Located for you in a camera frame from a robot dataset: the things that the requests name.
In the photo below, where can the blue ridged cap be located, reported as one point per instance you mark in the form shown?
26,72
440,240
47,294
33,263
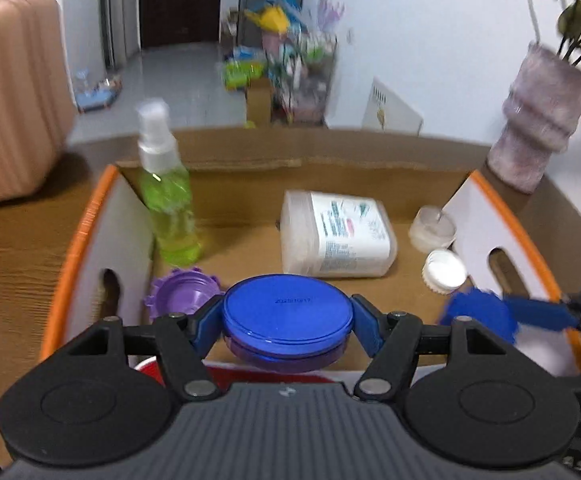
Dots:
480,305

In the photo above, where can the peach ribbed suitcase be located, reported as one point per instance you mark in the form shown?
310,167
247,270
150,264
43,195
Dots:
15,100

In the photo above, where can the small brown floor carton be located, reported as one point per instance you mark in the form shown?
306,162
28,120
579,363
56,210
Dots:
259,100

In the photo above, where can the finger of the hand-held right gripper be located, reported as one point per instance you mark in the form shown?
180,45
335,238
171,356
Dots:
545,312

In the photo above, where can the white ridged cap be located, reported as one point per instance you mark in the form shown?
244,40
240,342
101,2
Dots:
445,270

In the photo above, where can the grey vase with flowers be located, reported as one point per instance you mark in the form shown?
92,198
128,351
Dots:
540,120

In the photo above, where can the cluttered storage rack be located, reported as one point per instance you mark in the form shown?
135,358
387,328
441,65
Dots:
290,60

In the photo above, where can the small blue floor tray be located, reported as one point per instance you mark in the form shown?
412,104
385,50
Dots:
98,95

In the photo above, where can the clear round container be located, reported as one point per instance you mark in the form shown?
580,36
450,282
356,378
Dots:
430,230

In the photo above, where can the purple ridged lid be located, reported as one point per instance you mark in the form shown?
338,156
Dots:
180,292

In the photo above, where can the purple flower wall sticker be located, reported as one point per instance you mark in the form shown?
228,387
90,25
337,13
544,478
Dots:
331,7

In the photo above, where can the white leaning board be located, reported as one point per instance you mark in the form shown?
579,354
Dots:
393,107

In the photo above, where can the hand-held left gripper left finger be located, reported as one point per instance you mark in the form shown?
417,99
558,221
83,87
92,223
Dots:
205,327

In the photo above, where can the blue lidded round container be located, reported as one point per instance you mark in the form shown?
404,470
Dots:
288,310

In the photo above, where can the green spray bottle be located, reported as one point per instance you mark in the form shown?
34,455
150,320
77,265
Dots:
170,210

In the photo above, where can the white plastic jar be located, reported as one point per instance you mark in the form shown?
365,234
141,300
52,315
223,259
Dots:
340,235

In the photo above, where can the dark brown entrance door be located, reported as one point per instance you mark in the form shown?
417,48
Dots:
180,0

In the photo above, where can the red cardboard box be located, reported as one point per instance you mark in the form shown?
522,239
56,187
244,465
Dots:
240,240

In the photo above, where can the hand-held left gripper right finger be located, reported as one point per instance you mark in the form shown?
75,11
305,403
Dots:
368,327

